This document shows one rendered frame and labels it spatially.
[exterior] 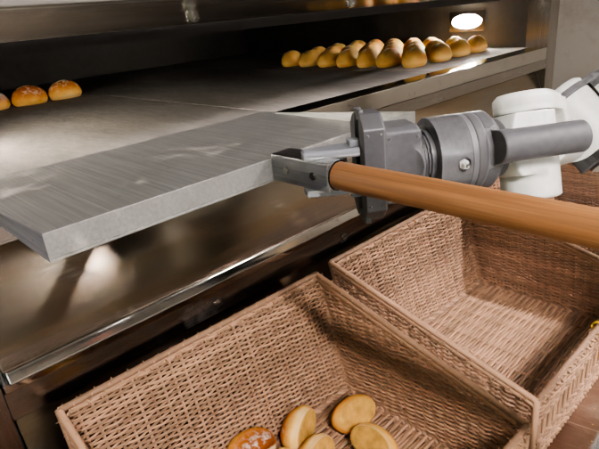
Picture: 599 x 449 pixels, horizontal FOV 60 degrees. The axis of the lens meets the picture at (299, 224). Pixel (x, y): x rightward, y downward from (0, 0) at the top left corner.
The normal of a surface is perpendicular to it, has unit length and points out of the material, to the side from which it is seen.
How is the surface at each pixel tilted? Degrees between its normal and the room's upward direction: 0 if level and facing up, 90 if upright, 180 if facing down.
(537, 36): 90
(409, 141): 90
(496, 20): 90
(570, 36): 90
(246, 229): 70
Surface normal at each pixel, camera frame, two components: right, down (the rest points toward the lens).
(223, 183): 0.69, 0.22
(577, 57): -0.70, 0.33
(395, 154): 0.16, 0.36
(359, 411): 0.37, -0.37
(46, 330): 0.62, -0.11
